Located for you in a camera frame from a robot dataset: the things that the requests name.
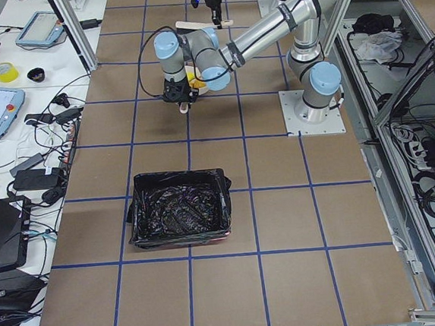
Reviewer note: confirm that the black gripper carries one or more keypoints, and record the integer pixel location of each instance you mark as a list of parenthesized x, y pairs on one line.
[(175, 90), (212, 0)]

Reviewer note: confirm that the toy croissant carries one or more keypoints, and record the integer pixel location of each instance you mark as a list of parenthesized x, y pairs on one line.
[(196, 84)]

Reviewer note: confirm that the yellow sponge wedge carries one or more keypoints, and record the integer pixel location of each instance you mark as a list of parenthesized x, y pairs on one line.
[(190, 76)]

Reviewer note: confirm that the white hand brush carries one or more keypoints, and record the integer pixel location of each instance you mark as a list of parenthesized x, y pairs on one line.
[(187, 25)]

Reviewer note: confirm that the beige plastic dustpan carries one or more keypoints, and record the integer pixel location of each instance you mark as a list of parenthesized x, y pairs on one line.
[(185, 107)]

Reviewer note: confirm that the bin with black bag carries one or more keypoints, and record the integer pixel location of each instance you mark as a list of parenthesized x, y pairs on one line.
[(179, 208)]

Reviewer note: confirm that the blue teach pendant far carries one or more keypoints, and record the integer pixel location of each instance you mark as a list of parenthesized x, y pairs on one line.
[(43, 30)]

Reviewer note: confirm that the white crumpled cloth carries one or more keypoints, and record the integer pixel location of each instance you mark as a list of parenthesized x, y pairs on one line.
[(381, 47)]

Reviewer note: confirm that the black power brick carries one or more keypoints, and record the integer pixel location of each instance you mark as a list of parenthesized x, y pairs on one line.
[(38, 179)]

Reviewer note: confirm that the yellow tape roll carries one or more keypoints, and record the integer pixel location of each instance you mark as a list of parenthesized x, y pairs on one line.
[(8, 72)]

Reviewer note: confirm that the black laptop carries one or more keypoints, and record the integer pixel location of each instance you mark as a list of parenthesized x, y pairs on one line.
[(14, 224)]

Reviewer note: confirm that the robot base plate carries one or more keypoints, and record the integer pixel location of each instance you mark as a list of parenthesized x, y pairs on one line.
[(302, 120)]

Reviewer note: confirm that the aluminium frame post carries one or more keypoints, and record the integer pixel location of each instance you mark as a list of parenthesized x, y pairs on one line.
[(68, 19)]

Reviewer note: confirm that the aluminium frame rack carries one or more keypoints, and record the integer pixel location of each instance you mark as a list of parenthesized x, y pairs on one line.
[(394, 109)]

